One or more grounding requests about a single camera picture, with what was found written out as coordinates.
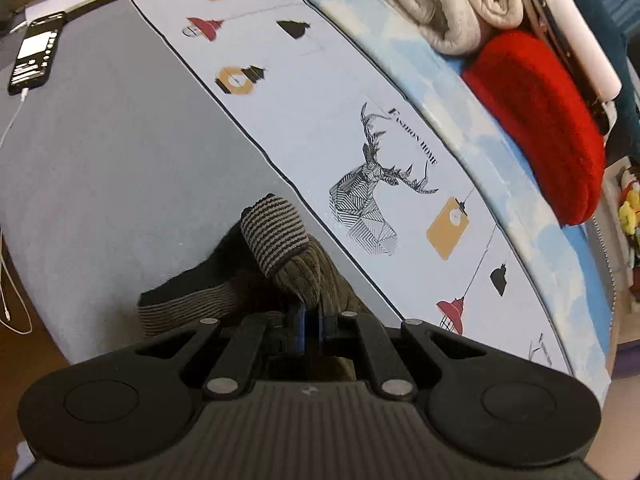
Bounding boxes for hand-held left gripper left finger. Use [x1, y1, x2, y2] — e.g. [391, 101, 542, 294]
[132, 309, 307, 402]

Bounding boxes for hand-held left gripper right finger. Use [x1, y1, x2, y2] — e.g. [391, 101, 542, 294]
[307, 309, 489, 402]

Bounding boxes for brown corduroy pants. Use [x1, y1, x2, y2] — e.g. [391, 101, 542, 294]
[137, 194, 371, 383]

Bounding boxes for printed deer bed sheet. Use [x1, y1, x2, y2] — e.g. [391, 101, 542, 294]
[0, 0, 613, 393]

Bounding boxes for light blue patterned sheet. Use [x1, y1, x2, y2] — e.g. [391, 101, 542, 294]
[275, 0, 615, 386]

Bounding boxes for red folded blanket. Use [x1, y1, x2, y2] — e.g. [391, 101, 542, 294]
[461, 30, 607, 227]

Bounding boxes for yellow duck plush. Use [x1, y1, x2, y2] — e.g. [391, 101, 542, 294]
[618, 192, 640, 236]

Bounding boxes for cream folded blanket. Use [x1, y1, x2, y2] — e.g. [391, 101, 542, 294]
[332, 0, 526, 56]

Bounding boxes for black smartphone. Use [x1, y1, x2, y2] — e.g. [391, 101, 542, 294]
[7, 11, 68, 97]

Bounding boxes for white pillow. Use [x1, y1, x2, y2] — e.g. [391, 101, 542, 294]
[525, 0, 623, 102]

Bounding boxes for white charging cable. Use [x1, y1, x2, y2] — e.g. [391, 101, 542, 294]
[0, 87, 33, 336]

